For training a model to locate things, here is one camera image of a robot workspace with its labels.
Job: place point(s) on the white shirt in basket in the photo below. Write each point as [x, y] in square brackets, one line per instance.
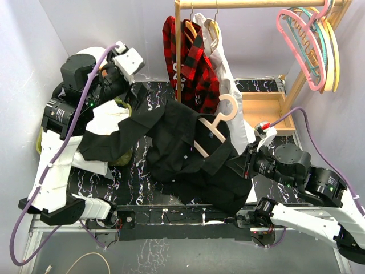
[97, 122]

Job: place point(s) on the red plaid hanging shirt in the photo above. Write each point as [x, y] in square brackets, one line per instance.
[199, 84]

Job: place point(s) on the white hanging shirt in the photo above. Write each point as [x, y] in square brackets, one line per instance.
[241, 133]

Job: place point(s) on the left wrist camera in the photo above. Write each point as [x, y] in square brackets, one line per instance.
[128, 61]

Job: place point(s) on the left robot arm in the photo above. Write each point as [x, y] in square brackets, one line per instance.
[49, 197]

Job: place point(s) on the black button shirt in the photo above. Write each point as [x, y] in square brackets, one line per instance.
[170, 158]

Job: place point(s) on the pink plastic hanger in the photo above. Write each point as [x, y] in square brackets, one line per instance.
[299, 45]

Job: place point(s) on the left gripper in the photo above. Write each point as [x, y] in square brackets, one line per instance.
[137, 97]

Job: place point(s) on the aluminium table frame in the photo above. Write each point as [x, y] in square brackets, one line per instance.
[176, 239]

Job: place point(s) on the yellow plastic hanger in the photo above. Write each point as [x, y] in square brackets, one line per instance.
[328, 46]

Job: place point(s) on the round pastel drawer box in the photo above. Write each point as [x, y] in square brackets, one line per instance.
[95, 51]

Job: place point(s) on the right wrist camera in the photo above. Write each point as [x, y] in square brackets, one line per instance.
[266, 133]

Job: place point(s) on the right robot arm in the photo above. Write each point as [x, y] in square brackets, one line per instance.
[321, 187]

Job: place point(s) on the wooden clothes rack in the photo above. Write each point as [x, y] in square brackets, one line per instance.
[261, 106]

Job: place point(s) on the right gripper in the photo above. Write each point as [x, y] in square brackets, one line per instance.
[244, 165]

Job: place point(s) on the beige plastic hanger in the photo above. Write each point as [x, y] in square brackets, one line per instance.
[210, 133]

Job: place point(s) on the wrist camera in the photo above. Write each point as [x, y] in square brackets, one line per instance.
[128, 61]
[266, 133]

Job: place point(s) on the teal plastic hanger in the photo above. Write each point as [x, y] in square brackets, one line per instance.
[316, 42]

